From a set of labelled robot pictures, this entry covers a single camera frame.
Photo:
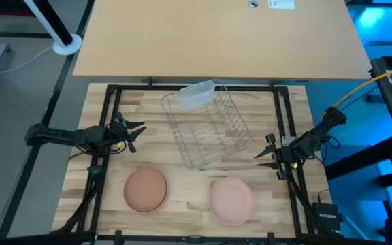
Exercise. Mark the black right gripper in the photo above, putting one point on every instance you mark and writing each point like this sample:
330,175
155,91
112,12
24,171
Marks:
288,153

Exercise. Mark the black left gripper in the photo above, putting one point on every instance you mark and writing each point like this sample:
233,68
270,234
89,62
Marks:
117,131

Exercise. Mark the pale pink plate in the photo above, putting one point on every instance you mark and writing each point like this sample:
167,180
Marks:
230,201

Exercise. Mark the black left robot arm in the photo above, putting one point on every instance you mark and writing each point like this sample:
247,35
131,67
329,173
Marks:
56,136

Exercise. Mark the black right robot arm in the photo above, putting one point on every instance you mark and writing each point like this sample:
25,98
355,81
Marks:
318,132

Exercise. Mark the clear plastic cutlery container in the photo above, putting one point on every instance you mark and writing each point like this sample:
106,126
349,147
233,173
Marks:
196,95

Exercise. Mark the white fan stand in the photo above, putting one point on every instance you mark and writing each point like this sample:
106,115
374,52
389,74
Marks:
65,44

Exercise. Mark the large tan wooden desk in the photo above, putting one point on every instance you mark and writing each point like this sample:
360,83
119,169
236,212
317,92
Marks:
216,41

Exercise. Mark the black equipment cart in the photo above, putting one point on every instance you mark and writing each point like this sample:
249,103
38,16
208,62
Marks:
391,112

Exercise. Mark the black crossbeam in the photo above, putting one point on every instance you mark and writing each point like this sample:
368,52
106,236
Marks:
29,238

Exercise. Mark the white power strip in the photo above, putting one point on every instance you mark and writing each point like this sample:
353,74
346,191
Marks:
281,4

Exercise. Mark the black crate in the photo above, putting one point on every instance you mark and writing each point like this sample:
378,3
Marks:
9,7

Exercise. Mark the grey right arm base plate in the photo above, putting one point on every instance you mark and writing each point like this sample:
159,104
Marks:
288,140

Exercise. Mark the black aluminium table frame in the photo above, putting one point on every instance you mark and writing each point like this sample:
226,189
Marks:
124,87

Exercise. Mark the black Netgear network switch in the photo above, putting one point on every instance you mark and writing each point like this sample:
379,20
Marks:
327,216

